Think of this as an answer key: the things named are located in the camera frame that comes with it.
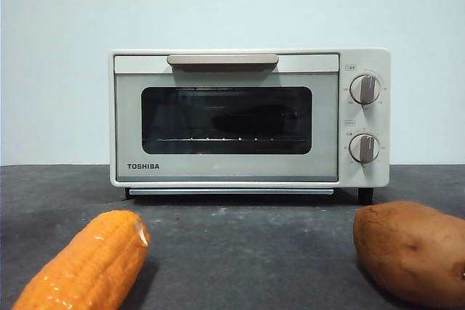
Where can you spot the purple eggplant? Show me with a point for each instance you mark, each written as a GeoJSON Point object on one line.
{"type": "Point", "coordinates": [247, 121]}

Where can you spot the black oven foot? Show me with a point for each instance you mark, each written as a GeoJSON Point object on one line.
{"type": "Point", "coordinates": [127, 194]}
{"type": "Point", "coordinates": [365, 196]}

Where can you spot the cream Toshiba toaster oven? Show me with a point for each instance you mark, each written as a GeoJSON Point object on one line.
{"type": "Point", "coordinates": [359, 59]}

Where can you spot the metal crumb tray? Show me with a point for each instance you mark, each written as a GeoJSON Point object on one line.
{"type": "Point", "coordinates": [232, 191]}

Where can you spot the small cream timer knob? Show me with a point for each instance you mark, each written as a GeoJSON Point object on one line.
{"type": "Point", "coordinates": [364, 148]}

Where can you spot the large cream temperature knob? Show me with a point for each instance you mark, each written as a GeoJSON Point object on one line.
{"type": "Point", "coordinates": [364, 89]}

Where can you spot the orange corn cob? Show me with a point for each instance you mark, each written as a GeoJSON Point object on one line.
{"type": "Point", "coordinates": [87, 263]}

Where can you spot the brown sweet potato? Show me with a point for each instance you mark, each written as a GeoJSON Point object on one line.
{"type": "Point", "coordinates": [410, 252]}

